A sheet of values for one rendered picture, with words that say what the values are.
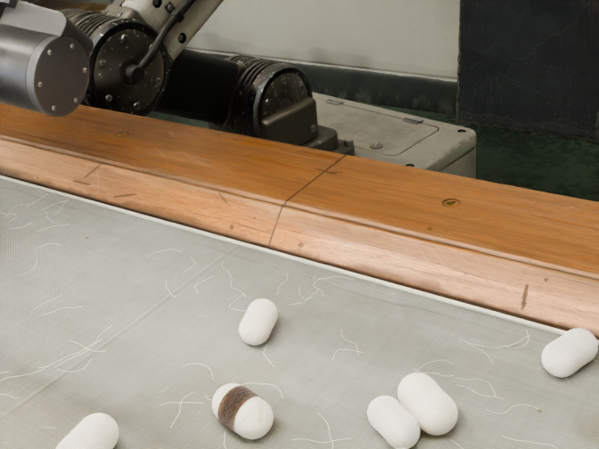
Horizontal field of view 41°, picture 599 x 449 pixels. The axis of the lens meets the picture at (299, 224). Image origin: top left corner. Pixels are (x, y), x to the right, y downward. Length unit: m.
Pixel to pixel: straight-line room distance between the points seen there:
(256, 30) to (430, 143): 1.73
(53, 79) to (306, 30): 2.32
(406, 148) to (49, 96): 0.84
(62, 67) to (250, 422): 0.30
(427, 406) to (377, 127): 1.04
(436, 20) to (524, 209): 2.10
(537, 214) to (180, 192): 0.26
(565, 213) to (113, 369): 0.30
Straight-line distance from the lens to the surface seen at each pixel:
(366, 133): 1.39
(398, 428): 0.40
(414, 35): 2.67
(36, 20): 0.61
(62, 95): 0.60
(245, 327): 0.47
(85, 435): 0.42
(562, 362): 0.44
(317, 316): 0.49
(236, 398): 0.41
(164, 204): 0.63
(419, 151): 1.32
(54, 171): 0.72
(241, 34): 3.05
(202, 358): 0.48
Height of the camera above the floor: 1.03
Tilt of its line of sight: 30 degrees down
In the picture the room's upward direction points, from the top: 6 degrees counter-clockwise
